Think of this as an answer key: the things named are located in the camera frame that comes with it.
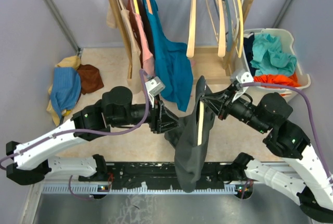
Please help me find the wooden clothes rack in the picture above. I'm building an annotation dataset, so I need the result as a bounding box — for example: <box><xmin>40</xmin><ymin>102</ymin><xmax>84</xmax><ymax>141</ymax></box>
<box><xmin>100</xmin><ymin>0</ymin><xmax>264</xmax><ymax>86</ymax></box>

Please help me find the cream wooden hanger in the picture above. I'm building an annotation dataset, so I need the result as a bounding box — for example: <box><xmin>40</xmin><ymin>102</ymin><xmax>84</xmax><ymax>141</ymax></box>
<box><xmin>197</xmin><ymin>101</ymin><xmax>204</xmax><ymax>146</ymax></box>
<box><xmin>205</xmin><ymin>0</ymin><xmax>226</xmax><ymax>58</ymax></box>
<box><xmin>186</xmin><ymin>0</ymin><xmax>197</xmax><ymax>58</ymax></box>

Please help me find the navy garment in basket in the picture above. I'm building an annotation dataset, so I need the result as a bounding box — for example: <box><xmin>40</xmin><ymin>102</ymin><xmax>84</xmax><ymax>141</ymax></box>
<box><xmin>244</xmin><ymin>32</ymin><xmax>257</xmax><ymax>76</ymax></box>

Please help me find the brown folded cloth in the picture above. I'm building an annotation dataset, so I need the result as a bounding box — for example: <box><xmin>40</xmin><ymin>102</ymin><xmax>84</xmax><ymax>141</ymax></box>
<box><xmin>77</xmin><ymin>64</ymin><xmax>104</xmax><ymax>95</ymax></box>

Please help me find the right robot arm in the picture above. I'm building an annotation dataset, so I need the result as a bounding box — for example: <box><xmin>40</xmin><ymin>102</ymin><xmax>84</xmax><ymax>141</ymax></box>
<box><xmin>200</xmin><ymin>86</ymin><xmax>332</xmax><ymax>223</ymax></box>

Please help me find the beige hanging t-shirt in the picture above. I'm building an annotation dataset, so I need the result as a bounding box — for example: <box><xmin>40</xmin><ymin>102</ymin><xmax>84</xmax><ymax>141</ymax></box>
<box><xmin>107</xmin><ymin>0</ymin><xmax>142</xmax><ymax>94</ymax></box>

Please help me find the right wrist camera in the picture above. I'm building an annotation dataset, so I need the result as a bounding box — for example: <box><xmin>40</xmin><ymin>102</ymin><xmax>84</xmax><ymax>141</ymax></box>
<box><xmin>230</xmin><ymin>69</ymin><xmax>254</xmax><ymax>102</ymax></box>

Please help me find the white laundry basket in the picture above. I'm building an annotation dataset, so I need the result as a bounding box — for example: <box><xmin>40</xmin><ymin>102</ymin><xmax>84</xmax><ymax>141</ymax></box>
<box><xmin>232</xmin><ymin>28</ymin><xmax>311</xmax><ymax>90</ymax></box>

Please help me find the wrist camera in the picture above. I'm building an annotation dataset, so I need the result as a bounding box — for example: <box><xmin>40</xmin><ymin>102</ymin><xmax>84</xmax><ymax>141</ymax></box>
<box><xmin>145</xmin><ymin>76</ymin><xmax>165</xmax><ymax>105</ymax></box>
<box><xmin>230</xmin><ymin>69</ymin><xmax>254</xmax><ymax>102</ymax></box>

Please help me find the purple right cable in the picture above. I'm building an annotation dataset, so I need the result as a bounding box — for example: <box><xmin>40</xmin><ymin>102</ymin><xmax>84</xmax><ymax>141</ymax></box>
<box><xmin>240</xmin><ymin>82</ymin><xmax>333</xmax><ymax>186</ymax></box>

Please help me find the turquoise garment in basket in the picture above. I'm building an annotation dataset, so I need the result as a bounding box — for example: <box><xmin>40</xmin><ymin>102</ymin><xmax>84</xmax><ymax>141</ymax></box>
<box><xmin>251</xmin><ymin>33</ymin><xmax>297</xmax><ymax>76</ymax></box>

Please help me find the yellow cloth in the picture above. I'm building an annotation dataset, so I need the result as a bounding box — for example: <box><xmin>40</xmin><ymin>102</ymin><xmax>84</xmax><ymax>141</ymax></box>
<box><xmin>46</xmin><ymin>55</ymin><xmax>81</xmax><ymax>126</ymax></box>

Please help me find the dark grey t-shirt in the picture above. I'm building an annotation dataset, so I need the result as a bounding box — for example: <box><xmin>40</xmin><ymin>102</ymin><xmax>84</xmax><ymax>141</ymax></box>
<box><xmin>164</xmin><ymin>76</ymin><xmax>215</xmax><ymax>193</ymax></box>

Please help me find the blue folded cloth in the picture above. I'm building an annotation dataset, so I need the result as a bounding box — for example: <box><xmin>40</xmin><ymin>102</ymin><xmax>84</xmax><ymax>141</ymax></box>
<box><xmin>50</xmin><ymin>67</ymin><xmax>81</xmax><ymax>118</ymax></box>

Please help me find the yellow cream hanger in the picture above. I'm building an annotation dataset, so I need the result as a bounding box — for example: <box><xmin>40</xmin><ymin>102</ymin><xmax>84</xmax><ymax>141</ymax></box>
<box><xmin>233</xmin><ymin>0</ymin><xmax>244</xmax><ymax>58</ymax></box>

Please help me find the orange garment in basket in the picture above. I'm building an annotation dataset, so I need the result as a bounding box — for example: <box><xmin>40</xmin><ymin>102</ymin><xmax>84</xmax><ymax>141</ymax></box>
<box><xmin>249</xmin><ymin>72</ymin><xmax>304</xmax><ymax>100</ymax></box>

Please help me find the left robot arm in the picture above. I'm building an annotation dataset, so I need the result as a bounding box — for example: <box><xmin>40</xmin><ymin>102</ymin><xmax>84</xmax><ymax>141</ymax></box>
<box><xmin>4</xmin><ymin>86</ymin><xmax>180</xmax><ymax>186</ymax></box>

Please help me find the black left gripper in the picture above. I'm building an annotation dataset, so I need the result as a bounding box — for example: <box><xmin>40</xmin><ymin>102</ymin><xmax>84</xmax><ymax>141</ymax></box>
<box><xmin>111</xmin><ymin>93</ymin><xmax>183</xmax><ymax>134</ymax></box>

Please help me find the teal blue hanging t-shirt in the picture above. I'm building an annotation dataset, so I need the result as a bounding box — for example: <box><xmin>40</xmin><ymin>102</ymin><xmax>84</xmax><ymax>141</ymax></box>
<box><xmin>143</xmin><ymin>0</ymin><xmax>193</xmax><ymax>112</ymax></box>

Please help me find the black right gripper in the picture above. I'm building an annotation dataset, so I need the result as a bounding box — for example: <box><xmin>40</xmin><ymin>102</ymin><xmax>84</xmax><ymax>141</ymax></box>
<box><xmin>200</xmin><ymin>83</ymin><xmax>268</xmax><ymax>133</ymax></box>

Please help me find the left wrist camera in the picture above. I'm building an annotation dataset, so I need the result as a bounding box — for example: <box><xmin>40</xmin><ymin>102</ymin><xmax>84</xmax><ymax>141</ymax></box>
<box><xmin>145</xmin><ymin>76</ymin><xmax>165</xmax><ymax>105</ymax></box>

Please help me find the pink hanging t-shirt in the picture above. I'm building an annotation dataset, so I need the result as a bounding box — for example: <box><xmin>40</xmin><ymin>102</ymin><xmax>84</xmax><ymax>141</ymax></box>
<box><xmin>127</xmin><ymin>0</ymin><xmax>156</xmax><ymax>77</ymax></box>

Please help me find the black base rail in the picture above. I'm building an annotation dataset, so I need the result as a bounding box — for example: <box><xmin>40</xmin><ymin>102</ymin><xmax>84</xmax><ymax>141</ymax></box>
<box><xmin>79</xmin><ymin>162</ymin><xmax>247</xmax><ymax>190</ymax></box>

